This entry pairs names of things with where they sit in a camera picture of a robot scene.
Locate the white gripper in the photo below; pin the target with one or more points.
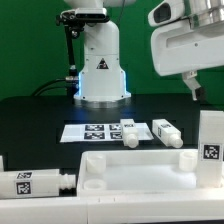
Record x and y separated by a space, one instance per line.
176 48

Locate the white desk top tray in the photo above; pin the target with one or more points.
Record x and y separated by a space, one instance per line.
132 172

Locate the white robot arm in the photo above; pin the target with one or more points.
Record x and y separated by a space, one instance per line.
102 80

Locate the white marker sheet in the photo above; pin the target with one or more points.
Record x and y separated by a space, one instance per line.
91 133

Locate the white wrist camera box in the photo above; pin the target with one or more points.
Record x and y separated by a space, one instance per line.
166 12

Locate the black camera on stand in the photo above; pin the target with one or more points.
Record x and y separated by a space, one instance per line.
74 21

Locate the white L-shaped obstacle wall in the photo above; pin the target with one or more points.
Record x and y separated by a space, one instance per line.
70 208

